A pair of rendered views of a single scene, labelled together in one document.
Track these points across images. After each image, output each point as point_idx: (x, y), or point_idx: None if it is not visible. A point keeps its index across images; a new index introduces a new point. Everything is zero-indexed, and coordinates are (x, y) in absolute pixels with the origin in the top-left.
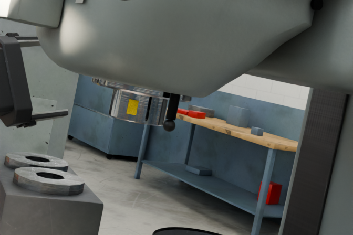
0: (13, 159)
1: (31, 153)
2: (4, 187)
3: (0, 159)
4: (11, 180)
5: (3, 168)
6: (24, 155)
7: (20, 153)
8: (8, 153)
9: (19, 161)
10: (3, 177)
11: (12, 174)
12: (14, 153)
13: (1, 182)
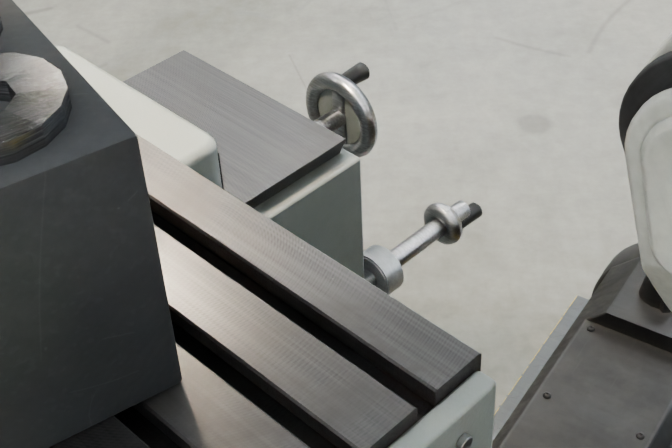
0: (30, 56)
1: (10, 126)
2: None
3: (91, 116)
4: (2, 18)
5: (50, 63)
6: (21, 105)
7: (34, 105)
8: (59, 82)
9: (12, 53)
10: (24, 22)
11: (16, 46)
12: (48, 98)
13: (16, 5)
